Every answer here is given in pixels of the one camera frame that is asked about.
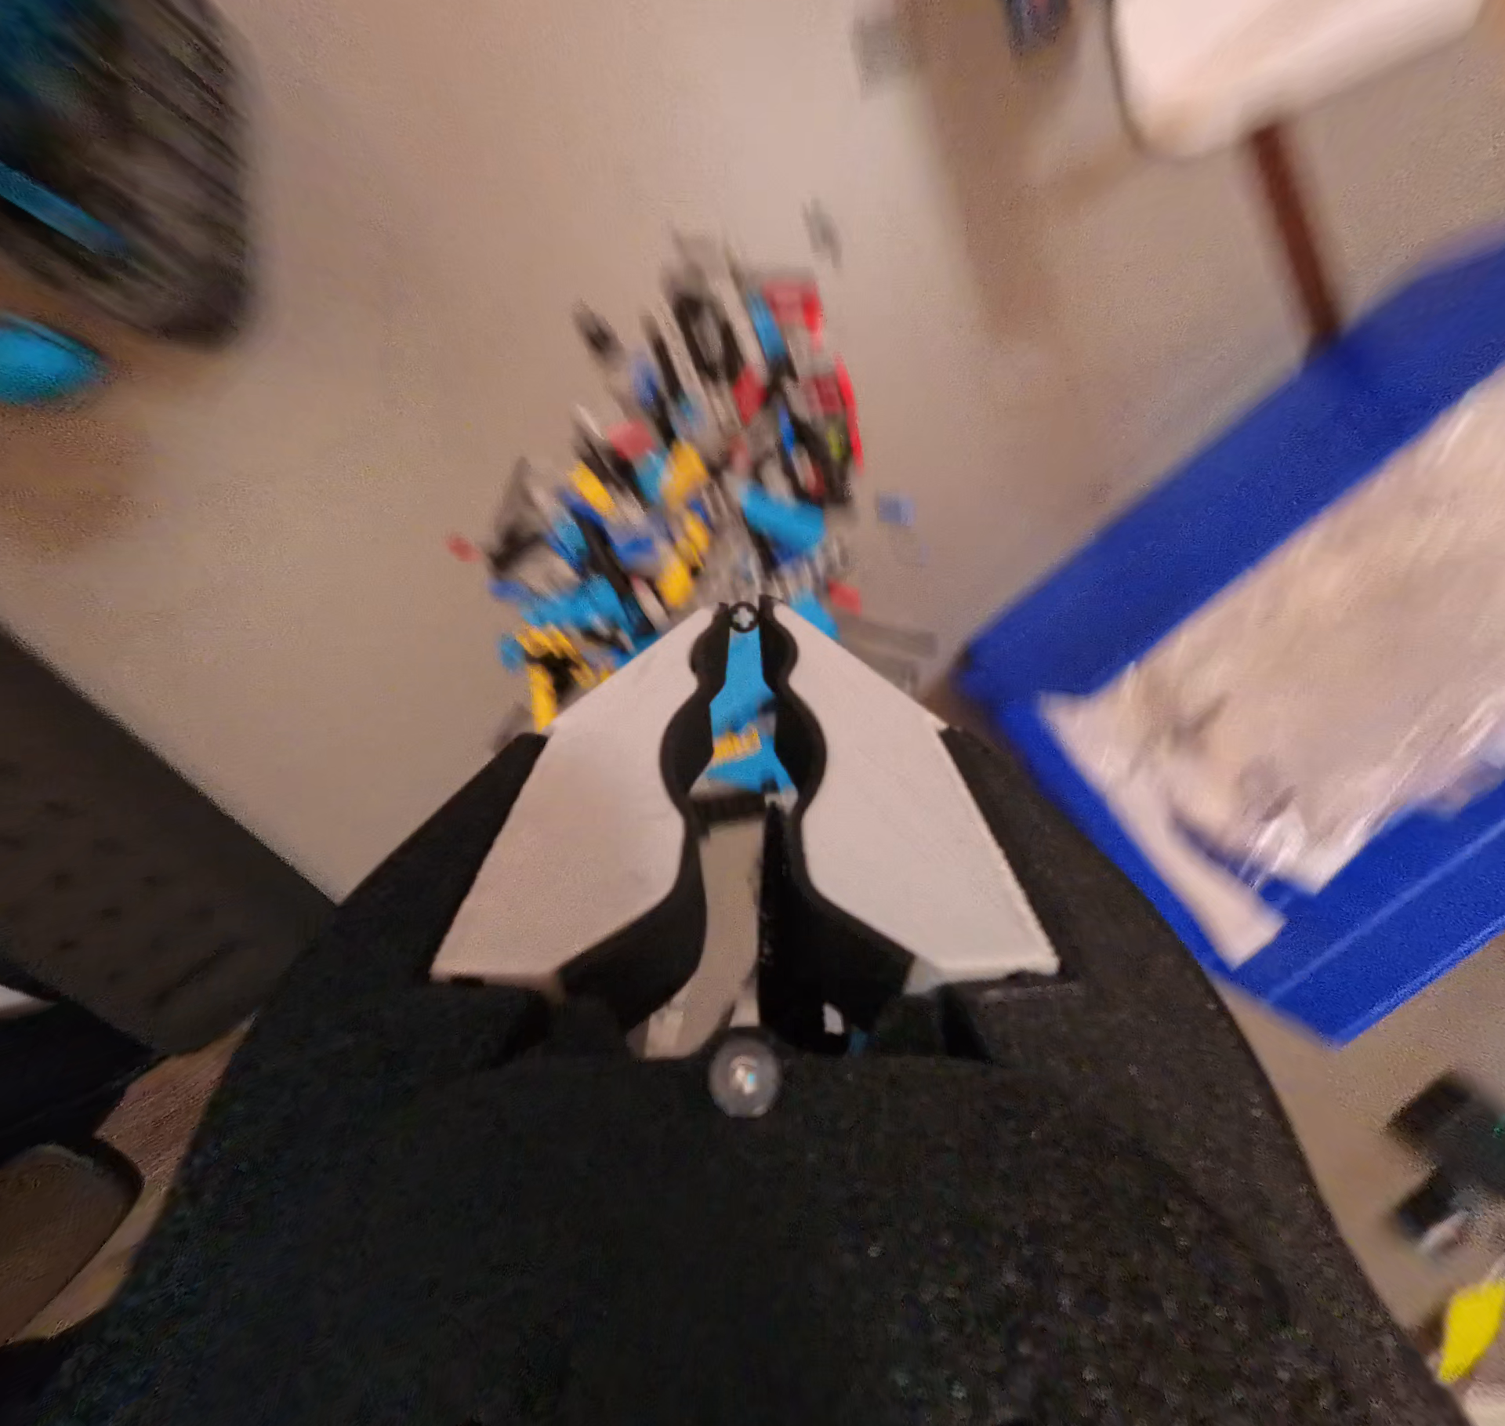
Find pile of blue yellow bricks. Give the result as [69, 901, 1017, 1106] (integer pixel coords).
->
[452, 439, 942, 792]

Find brown wooden bar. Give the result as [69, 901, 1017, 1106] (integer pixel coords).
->
[1247, 124, 1344, 337]

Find blue plastic bin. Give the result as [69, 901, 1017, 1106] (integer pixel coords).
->
[953, 229, 1505, 1049]

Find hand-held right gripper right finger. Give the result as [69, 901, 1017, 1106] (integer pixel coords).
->
[758, 597, 1062, 998]

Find clear plastic bags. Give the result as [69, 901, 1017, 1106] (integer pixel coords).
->
[1040, 380, 1505, 970]

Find white rounded board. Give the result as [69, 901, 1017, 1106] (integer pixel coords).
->
[1111, 0, 1505, 158]

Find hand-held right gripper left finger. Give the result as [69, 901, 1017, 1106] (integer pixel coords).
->
[427, 607, 736, 989]

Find black dimpled pad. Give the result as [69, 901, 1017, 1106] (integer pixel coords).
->
[0, 626, 340, 1057]

